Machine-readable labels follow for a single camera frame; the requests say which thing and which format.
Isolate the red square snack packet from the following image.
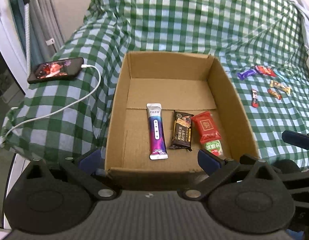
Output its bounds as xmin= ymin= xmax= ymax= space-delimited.
xmin=191 ymin=111 xmax=221 ymax=144

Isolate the yellow snack bar wrapper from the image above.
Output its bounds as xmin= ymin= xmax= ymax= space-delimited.
xmin=270 ymin=80 xmax=292 ymax=95

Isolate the purple chocolate bar wrapper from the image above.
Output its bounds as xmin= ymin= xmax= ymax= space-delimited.
xmin=237 ymin=69 xmax=257 ymax=80

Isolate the green white snack packet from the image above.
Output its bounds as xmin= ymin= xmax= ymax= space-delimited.
xmin=203 ymin=140 xmax=225 ymax=159

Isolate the dark brown chocolate packet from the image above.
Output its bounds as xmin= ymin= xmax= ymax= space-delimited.
xmin=169 ymin=111 xmax=193 ymax=151

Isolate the small red orange candy bar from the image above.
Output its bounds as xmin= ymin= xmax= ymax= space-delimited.
xmin=267 ymin=88 xmax=282 ymax=100

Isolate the purple white stick pouch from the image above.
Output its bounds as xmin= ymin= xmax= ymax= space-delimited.
xmin=146 ymin=103 xmax=168 ymax=160

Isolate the red white black snack stick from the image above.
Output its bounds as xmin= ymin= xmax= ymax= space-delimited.
xmin=251 ymin=89 xmax=259 ymax=108

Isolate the light blue stick packet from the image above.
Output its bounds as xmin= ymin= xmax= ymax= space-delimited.
xmin=275 ymin=72 xmax=289 ymax=83

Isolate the brown cardboard box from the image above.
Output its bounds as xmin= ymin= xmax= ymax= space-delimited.
xmin=105 ymin=51 xmax=259 ymax=191

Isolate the red wide snack packet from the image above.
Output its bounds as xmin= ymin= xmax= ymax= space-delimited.
xmin=255 ymin=66 xmax=276 ymax=77

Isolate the black smartphone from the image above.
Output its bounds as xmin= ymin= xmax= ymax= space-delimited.
xmin=27 ymin=57 xmax=84 ymax=84

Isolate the green checkered cloth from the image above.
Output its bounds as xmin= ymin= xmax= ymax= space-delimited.
xmin=0 ymin=0 xmax=309 ymax=170

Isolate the grey curtain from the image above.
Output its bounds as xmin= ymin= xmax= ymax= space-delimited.
xmin=9 ymin=0 xmax=64 ymax=67

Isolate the white charging cable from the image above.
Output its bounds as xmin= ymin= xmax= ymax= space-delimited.
xmin=4 ymin=64 xmax=102 ymax=140

